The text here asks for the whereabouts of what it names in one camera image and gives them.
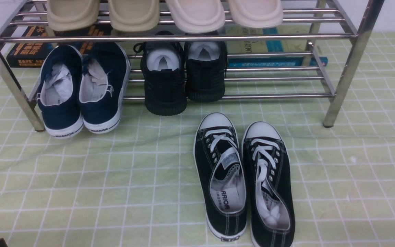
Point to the black white canvas sneaker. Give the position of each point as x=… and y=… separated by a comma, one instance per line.
x=218, y=164
x=267, y=166

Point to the cream slipper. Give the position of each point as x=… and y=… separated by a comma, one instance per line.
x=197, y=16
x=256, y=13

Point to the silver metal shoe rack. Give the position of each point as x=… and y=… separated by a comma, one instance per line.
x=328, y=21

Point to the black orange book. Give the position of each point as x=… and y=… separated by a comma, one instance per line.
x=32, y=55

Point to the left tan slipper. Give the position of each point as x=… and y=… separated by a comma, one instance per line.
x=67, y=15

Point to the right cream slipper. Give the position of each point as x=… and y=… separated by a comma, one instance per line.
x=256, y=13

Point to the right navy canvas sneaker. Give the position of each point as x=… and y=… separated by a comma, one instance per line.
x=105, y=75

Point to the tan slipper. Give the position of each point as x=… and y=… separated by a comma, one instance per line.
x=67, y=15
x=134, y=15

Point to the left cream slipper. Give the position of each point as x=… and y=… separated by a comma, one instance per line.
x=197, y=16

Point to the all-black sneaker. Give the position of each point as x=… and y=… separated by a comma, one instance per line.
x=162, y=66
x=205, y=63

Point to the green checkered floor mat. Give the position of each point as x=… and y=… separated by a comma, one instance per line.
x=137, y=186

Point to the left navy canvas sneaker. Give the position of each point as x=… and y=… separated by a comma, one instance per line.
x=58, y=90

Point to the right all-black sneaker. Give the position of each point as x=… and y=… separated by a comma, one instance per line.
x=205, y=63

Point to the left all-black sneaker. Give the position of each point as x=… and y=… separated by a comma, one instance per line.
x=162, y=66

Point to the teal beige book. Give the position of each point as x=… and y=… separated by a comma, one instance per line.
x=273, y=44

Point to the right tan slipper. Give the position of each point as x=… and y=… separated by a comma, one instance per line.
x=134, y=15

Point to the navy canvas sneaker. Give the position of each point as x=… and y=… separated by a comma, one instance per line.
x=58, y=90
x=105, y=75

